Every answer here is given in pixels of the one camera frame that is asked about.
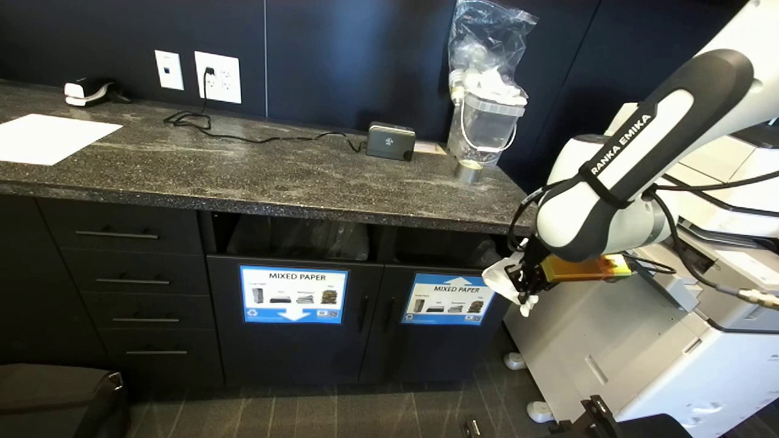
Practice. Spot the yellow wrist camera box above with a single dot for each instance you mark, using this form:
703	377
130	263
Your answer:
584	268

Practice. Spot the large white office printer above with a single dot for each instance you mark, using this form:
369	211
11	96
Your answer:
647	367

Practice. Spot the clear plastic bucket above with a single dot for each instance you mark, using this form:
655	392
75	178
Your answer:
488	126

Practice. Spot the mixed paper sign arrow up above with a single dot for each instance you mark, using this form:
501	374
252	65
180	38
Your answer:
448	298

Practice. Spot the black door arrow down sign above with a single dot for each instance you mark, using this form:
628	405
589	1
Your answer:
282	354

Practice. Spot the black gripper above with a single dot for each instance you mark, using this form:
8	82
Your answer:
534	272

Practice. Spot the mixed paper sign arrow down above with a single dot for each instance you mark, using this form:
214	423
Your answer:
293	296

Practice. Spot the black lined rubbish bin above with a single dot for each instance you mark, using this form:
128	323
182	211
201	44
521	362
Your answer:
300	239

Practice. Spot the black stand base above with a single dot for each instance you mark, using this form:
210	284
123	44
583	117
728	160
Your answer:
599	417

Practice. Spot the black power adapter box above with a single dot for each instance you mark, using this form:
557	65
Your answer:
390	139

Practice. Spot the black cabinet with stone counter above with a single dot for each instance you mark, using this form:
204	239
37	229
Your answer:
243	173

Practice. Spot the clear plastic bag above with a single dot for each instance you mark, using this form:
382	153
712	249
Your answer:
488	40

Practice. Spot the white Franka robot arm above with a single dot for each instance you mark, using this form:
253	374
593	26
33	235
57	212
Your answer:
617	162

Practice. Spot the large white wall outlet plate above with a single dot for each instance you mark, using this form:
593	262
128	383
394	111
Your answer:
216	76

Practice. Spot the black fabric bag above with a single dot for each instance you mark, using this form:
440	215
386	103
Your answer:
48	403

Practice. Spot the white paper sheet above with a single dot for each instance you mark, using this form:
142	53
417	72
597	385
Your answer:
48	137

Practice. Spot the large white tissue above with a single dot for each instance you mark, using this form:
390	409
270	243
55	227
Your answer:
498	281

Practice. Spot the small white wall plate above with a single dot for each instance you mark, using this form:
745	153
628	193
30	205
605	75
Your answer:
168	70

